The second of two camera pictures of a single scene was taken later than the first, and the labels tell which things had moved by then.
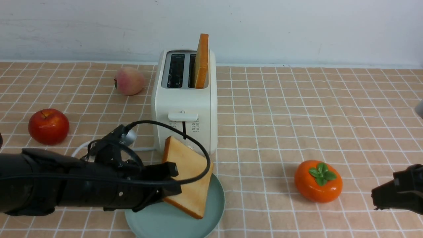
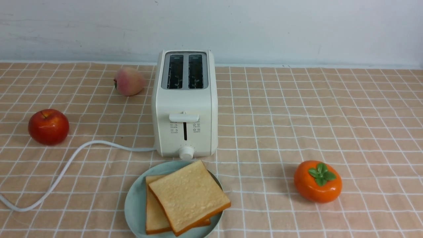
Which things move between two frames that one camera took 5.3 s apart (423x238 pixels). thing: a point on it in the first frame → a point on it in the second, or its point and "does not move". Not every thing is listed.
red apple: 49,126 does not move
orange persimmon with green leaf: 318,181 does not move
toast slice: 201,65 → 189,196
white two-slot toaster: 175,100 does not move
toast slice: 190,165 → 155,221
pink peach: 129,81 does not move
